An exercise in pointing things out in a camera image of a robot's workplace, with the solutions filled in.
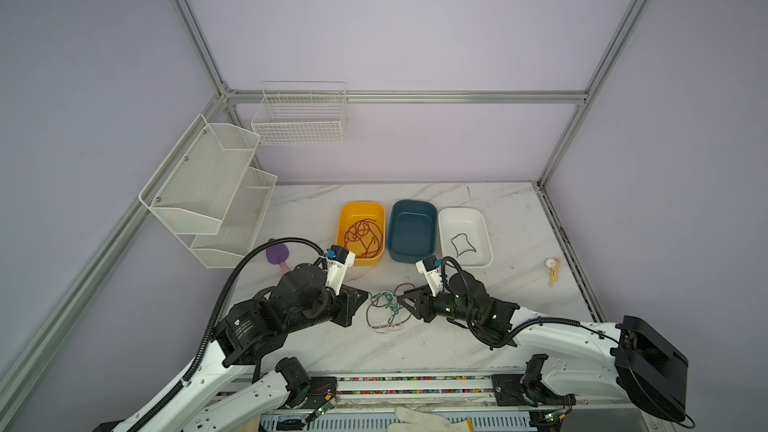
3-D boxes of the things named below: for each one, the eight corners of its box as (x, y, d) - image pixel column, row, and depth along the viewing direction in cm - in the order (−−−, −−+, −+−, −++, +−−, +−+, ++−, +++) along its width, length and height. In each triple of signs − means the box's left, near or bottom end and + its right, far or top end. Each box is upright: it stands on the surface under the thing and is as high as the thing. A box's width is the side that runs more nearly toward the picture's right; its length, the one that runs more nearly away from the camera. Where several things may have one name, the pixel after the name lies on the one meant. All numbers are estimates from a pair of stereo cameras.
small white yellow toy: (543, 284, 95) (547, 280, 93) (545, 260, 101) (549, 255, 99) (555, 289, 95) (559, 285, 92) (557, 263, 101) (561, 259, 98)
